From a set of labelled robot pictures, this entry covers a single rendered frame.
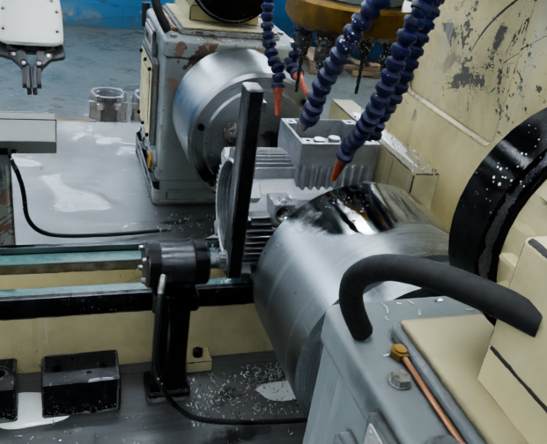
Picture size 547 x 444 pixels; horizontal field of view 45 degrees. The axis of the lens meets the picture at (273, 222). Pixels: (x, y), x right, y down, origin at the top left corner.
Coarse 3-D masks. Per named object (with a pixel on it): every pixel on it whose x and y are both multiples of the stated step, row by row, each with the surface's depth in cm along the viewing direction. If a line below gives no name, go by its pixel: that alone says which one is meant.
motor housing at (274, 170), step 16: (256, 160) 94; (272, 160) 94; (288, 160) 95; (224, 176) 104; (256, 176) 93; (272, 176) 94; (288, 176) 94; (224, 192) 105; (272, 192) 93; (288, 192) 93; (304, 192) 94; (320, 192) 95; (224, 208) 106; (256, 208) 92; (224, 224) 106; (256, 224) 90; (272, 224) 91; (224, 240) 104; (256, 240) 92; (256, 256) 93
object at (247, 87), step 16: (240, 96) 77; (256, 96) 75; (240, 112) 77; (256, 112) 76; (240, 128) 77; (256, 128) 77; (240, 144) 78; (256, 144) 78; (240, 160) 78; (240, 176) 79; (240, 192) 80; (240, 208) 81; (240, 224) 82; (240, 240) 84; (224, 256) 85; (240, 256) 85; (240, 272) 86
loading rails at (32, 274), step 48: (144, 240) 105; (0, 288) 97; (48, 288) 92; (96, 288) 94; (144, 288) 93; (240, 288) 97; (0, 336) 89; (48, 336) 92; (96, 336) 94; (144, 336) 96; (192, 336) 99; (240, 336) 102
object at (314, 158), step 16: (288, 128) 96; (320, 128) 102; (336, 128) 102; (288, 144) 96; (304, 144) 91; (320, 144) 92; (336, 144) 93; (368, 144) 94; (304, 160) 92; (320, 160) 93; (352, 160) 95; (368, 160) 95; (304, 176) 93; (320, 176) 94; (352, 176) 96; (368, 176) 96
